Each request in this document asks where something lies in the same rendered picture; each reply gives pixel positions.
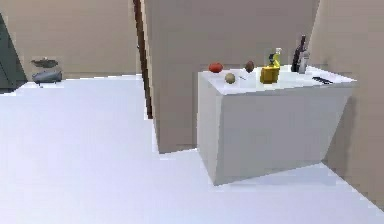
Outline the black knife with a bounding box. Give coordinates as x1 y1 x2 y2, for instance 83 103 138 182
312 76 334 85

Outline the grey pepper shaker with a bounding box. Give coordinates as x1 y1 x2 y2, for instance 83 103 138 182
298 50 311 75

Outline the dark grey pan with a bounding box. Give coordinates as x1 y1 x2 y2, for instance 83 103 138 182
30 57 60 69

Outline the dark green cabinet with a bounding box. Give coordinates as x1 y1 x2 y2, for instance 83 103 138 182
0 13 29 94

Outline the red tomato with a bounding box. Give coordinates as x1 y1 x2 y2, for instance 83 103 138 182
208 61 224 74

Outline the dark grey pot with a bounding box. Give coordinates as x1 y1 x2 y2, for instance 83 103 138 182
32 70 63 85

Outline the dark brown door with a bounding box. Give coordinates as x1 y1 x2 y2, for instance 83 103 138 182
132 0 154 120

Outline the dark wine bottle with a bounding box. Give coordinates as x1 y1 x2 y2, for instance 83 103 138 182
290 34 307 73

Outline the white kitchen counter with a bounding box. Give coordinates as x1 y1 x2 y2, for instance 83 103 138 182
196 64 358 187

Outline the yellow spray bottle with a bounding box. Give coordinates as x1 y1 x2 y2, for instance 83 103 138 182
259 47 283 85

